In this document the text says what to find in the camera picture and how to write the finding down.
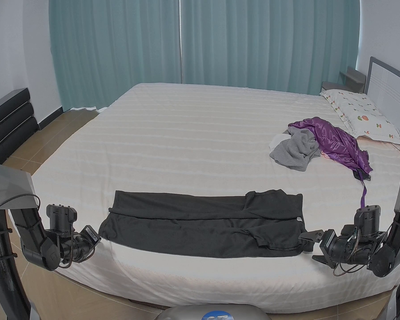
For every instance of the black chest of drawers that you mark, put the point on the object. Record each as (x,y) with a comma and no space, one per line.
(10,122)

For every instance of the bed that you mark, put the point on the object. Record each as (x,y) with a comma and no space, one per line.
(203,138)

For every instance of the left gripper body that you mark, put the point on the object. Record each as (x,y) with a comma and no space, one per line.
(83,250)

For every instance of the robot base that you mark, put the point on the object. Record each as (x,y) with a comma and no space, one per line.
(193,313)

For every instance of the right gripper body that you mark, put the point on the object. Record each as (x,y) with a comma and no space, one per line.
(344,248)

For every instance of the purple satin garment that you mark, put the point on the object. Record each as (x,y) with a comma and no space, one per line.
(333,138)

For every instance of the white garment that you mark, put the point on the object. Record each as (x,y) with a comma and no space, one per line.
(278,141)

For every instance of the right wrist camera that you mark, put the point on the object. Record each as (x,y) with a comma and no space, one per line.
(327,242)

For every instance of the grey garment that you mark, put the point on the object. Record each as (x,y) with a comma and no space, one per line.
(293,152)

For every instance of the white printed pillow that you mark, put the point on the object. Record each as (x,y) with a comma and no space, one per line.
(360,112)

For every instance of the grey bedside table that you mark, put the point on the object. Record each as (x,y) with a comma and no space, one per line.
(345,83)

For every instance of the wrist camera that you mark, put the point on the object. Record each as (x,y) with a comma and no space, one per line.
(92,235)
(327,242)

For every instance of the blue-green curtain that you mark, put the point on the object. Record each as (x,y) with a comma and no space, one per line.
(270,35)
(120,38)

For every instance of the black T-shirt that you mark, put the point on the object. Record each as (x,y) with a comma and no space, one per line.
(186,228)

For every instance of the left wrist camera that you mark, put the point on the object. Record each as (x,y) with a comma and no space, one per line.
(92,235)

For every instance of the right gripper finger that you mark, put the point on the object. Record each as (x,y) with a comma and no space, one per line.
(324,260)
(311,236)

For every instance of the pink garment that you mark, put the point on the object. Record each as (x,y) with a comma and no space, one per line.
(324,156)

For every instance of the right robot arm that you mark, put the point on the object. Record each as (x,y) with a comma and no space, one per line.
(383,255)

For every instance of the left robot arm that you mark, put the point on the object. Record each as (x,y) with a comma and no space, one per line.
(33,242)

